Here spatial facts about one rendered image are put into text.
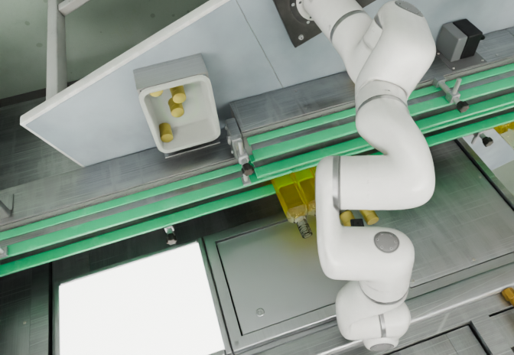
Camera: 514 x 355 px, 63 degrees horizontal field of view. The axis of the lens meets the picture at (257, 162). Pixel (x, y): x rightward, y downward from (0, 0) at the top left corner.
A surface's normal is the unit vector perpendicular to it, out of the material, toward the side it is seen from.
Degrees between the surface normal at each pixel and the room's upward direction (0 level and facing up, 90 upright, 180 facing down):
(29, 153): 90
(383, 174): 76
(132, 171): 90
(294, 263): 90
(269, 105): 90
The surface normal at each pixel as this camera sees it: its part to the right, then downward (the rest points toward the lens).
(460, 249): -0.07, -0.63
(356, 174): -0.22, -0.30
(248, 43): 0.30, 0.73
